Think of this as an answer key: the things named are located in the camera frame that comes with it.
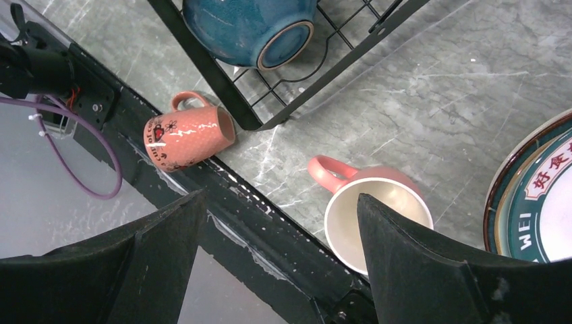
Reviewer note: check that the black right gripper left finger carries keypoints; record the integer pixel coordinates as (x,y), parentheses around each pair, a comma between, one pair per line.
(135,273)

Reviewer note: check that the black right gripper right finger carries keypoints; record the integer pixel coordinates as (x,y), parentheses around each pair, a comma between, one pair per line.
(418,275)

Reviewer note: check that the small pink mug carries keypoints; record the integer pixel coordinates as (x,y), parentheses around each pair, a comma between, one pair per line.
(194,131)

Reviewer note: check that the black wire dish rack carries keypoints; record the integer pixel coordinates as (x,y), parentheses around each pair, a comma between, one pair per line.
(344,31)

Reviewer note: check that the dark blue tan bowl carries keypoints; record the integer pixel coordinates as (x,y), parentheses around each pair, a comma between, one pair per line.
(259,34)

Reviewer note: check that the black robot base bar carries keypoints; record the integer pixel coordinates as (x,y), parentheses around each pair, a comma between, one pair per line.
(279,261)

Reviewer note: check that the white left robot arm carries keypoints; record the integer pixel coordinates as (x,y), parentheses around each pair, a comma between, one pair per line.
(29,68)

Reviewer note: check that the large pink mug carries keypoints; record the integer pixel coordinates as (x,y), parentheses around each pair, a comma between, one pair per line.
(386,184)

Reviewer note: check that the green rimmed white plate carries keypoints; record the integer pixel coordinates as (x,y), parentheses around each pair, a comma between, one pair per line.
(533,218)

